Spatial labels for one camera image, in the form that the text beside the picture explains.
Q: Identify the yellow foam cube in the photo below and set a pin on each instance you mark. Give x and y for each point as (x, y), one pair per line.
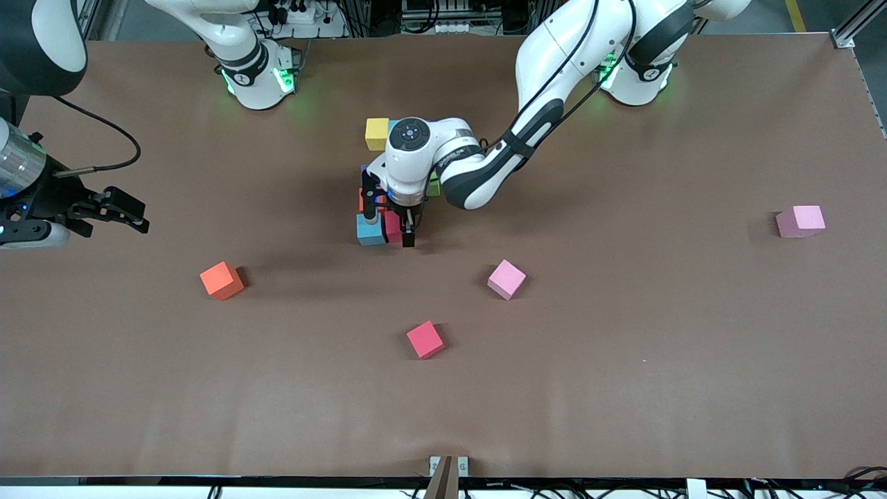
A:
(376, 134)

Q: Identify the brown camera post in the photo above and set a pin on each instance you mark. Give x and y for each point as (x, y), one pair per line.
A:
(443, 482)

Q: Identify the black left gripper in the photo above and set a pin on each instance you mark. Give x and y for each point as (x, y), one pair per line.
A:
(407, 223)

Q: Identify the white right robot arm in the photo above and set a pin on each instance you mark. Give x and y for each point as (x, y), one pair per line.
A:
(41, 41)

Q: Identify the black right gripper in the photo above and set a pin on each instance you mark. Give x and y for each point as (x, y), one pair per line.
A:
(50, 199)

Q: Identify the red foam cube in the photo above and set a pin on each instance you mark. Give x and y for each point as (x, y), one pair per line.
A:
(425, 339)
(393, 227)

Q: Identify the green foam cube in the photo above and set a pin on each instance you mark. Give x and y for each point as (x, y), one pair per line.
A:
(434, 188)

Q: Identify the pink foam cube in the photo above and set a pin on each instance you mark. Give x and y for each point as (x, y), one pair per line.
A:
(800, 221)
(506, 279)

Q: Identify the small white box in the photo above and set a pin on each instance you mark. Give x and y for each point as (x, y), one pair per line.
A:
(696, 490)

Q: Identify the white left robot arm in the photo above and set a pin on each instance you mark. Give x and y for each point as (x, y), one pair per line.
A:
(416, 166)

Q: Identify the white power strip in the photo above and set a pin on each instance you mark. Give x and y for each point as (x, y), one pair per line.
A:
(299, 15)

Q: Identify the silver metal bracket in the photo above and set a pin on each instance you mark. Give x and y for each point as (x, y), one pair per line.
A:
(435, 464)

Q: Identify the orange foam cube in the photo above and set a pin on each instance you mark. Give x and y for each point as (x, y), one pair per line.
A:
(362, 201)
(222, 280)

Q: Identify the aluminium frame profile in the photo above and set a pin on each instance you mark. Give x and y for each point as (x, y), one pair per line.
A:
(847, 36)

